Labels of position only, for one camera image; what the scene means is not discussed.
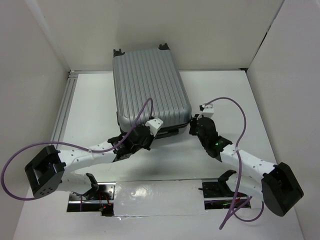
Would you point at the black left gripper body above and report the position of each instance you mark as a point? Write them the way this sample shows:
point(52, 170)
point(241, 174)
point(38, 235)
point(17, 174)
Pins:
point(145, 144)

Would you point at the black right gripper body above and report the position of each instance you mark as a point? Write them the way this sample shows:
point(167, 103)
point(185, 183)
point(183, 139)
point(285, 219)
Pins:
point(194, 129)

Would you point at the grey suitcase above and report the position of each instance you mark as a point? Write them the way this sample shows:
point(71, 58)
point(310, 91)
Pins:
point(150, 73)

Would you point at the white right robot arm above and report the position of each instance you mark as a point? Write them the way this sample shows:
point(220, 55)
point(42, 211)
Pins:
point(274, 184)

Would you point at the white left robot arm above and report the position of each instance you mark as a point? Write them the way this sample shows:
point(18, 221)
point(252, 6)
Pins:
point(55, 170)

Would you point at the white foil tape sheet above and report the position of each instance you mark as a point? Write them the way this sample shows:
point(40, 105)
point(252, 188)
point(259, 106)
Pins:
point(158, 198)

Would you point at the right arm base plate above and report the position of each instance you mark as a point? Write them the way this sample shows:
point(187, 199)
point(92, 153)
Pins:
point(214, 197)

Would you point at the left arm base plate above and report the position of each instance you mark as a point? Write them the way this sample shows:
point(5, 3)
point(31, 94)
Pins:
point(102, 203)

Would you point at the aluminium frame rail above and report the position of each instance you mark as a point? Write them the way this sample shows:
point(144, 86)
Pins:
point(64, 109)

